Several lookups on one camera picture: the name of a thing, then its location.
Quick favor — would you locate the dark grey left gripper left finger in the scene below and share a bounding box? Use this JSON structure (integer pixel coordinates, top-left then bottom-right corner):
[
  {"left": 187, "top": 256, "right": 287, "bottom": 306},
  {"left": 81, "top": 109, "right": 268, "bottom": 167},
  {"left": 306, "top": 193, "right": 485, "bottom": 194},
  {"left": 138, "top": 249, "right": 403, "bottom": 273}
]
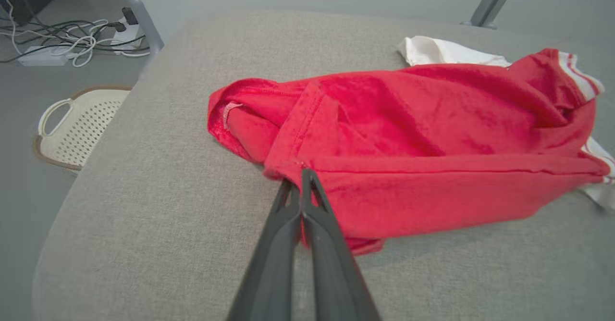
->
[{"left": 225, "top": 179, "right": 304, "bottom": 321}]

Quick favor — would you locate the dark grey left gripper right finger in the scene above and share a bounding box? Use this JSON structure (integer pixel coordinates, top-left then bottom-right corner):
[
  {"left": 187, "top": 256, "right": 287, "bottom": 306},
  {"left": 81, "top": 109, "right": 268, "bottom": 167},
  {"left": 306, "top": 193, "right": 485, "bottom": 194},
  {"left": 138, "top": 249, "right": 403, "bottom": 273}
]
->
[{"left": 300, "top": 168, "right": 383, "bottom": 321}]

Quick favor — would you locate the red jersey with striped trim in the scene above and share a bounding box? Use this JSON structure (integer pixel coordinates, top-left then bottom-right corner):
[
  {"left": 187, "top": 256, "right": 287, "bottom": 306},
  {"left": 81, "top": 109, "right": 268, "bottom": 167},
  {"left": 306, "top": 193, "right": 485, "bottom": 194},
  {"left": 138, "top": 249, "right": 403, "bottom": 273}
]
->
[{"left": 206, "top": 35, "right": 615, "bottom": 257}]

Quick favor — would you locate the cream perforated laundry basket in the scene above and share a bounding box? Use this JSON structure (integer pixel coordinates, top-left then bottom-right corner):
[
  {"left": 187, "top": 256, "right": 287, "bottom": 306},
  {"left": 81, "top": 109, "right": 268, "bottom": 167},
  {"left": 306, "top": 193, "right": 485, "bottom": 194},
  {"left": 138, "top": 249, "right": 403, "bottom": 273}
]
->
[{"left": 32, "top": 84, "right": 133, "bottom": 173}]

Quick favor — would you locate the white power strip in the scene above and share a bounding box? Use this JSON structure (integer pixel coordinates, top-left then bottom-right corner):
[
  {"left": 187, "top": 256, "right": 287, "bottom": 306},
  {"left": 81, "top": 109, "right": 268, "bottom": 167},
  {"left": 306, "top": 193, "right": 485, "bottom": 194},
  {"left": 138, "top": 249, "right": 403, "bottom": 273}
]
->
[{"left": 109, "top": 17, "right": 141, "bottom": 55}]

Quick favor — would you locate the grey metal table leg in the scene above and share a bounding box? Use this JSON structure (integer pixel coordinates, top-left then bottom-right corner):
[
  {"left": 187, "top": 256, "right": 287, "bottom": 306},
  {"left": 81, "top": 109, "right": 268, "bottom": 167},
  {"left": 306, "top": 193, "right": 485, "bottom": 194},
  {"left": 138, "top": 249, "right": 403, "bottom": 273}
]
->
[{"left": 117, "top": 0, "right": 165, "bottom": 70}]

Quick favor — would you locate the small white adapter box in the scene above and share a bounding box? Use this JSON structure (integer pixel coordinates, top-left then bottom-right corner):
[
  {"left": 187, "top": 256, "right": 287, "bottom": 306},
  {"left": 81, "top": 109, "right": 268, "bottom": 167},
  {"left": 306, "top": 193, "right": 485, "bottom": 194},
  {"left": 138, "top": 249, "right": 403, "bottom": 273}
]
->
[{"left": 18, "top": 45, "right": 69, "bottom": 67}]

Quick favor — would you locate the white floor cable bundle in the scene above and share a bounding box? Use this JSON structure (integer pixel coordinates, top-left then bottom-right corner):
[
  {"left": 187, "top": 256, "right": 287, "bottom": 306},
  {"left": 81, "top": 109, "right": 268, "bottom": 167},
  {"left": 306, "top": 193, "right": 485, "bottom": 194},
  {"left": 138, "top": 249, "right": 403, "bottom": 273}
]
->
[{"left": 0, "top": 0, "right": 150, "bottom": 68}]

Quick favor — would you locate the black floor cable bundle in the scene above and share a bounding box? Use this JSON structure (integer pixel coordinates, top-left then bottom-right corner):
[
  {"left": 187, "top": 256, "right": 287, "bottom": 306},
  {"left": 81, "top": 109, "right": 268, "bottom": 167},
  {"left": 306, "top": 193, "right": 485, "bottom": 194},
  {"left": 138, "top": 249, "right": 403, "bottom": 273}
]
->
[{"left": 0, "top": 17, "right": 150, "bottom": 65}]

